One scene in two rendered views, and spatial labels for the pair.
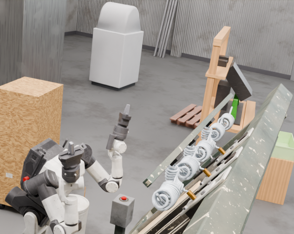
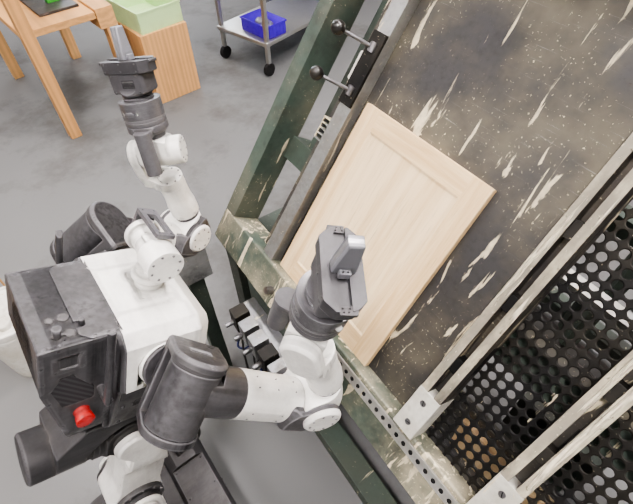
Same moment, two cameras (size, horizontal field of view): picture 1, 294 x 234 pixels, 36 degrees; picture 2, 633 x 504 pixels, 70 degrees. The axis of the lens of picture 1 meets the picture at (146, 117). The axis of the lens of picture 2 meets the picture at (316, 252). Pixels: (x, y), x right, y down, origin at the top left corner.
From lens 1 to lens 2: 1.91 m
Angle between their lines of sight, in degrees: 52
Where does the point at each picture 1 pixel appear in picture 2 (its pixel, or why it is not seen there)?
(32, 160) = (69, 371)
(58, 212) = (286, 393)
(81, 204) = not seen: hidden behind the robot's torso
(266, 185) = (171, 75)
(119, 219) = (197, 270)
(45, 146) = (47, 306)
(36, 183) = (194, 409)
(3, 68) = not seen: outside the picture
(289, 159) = (177, 20)
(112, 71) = not seen: outside the picture
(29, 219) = (136, 447)
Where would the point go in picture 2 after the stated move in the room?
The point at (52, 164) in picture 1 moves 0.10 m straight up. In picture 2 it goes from (141, 327) to (121, 292)
